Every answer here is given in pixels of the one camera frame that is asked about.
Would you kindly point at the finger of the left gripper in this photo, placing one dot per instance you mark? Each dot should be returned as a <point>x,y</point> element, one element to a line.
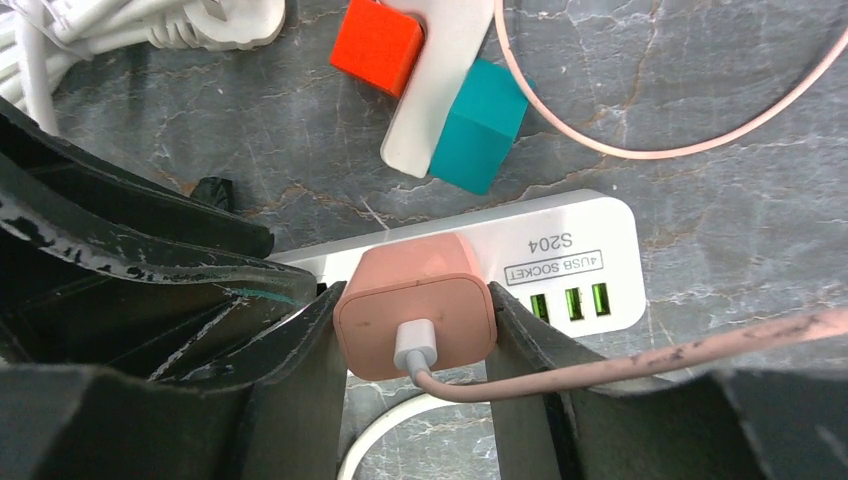
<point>122,197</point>
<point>151,290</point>

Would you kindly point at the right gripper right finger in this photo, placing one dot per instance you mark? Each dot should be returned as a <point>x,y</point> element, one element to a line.
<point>739,423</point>

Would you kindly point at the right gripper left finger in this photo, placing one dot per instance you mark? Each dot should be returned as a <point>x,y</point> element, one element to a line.
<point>270,410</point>

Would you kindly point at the pink charger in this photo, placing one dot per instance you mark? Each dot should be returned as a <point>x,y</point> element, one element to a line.
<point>428,292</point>

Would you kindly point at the red plug adapter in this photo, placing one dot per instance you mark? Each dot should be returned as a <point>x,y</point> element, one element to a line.
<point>378,45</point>

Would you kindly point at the teal plug adapter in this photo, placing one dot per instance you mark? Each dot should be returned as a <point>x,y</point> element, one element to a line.
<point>482,124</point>

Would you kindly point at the narrow white socket strip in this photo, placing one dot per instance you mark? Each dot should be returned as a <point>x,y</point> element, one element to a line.
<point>454,33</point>

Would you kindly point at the small white power strip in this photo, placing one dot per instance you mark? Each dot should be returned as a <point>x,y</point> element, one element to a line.
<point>572,258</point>

